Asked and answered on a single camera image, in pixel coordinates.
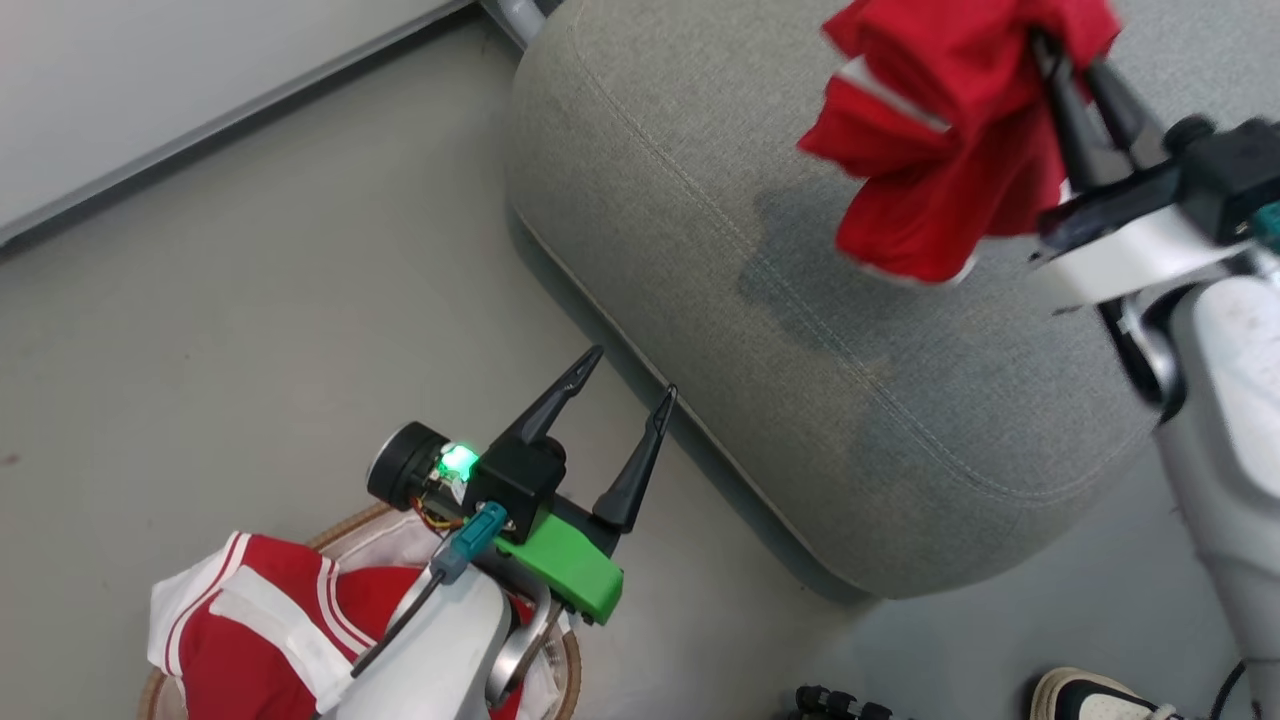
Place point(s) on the grey metal sofa leg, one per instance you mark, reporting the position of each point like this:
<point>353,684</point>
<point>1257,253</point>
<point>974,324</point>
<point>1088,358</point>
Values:
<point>518,18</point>

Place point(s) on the black round motor green light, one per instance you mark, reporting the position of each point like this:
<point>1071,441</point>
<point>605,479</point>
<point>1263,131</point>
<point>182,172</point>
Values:
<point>400,465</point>

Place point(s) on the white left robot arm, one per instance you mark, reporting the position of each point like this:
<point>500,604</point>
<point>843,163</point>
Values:
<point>445,650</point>

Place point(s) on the black knobbed object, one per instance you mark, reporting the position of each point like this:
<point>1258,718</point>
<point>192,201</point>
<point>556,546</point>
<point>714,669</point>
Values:
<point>838,703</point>

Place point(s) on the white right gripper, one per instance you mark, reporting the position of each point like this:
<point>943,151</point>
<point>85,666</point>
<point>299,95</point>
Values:
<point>1120,245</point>

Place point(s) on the white basket liner cloth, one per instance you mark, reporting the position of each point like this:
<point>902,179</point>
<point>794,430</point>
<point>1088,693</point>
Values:
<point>385,545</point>

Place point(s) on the white black sneaker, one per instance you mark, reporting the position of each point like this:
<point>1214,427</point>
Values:
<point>1095,697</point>

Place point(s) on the round wicker laundry basket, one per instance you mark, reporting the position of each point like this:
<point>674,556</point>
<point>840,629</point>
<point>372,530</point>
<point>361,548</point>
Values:
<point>345,525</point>

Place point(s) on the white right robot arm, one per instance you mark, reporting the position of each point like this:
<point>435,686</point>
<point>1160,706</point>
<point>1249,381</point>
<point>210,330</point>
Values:
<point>1230,430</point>

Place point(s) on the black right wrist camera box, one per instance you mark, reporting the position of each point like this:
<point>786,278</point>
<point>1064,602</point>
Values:
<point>1225,175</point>

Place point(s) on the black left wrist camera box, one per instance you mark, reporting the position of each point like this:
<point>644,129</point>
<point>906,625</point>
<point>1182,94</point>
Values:
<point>515,480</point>

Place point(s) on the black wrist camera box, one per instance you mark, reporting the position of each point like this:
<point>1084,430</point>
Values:
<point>515,480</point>
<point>1225,175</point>

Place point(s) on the grey fabric sofa seat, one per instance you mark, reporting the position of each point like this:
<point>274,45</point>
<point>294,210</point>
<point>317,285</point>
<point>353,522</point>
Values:
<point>800,290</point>

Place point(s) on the red garment white trim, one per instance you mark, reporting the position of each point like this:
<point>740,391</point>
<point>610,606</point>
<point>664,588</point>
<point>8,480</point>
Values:
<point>930,130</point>

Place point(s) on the red white striped garment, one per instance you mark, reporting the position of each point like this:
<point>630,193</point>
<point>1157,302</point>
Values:
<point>250,630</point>

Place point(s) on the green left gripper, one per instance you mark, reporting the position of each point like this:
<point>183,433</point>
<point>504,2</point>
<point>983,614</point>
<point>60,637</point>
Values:
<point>570,570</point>

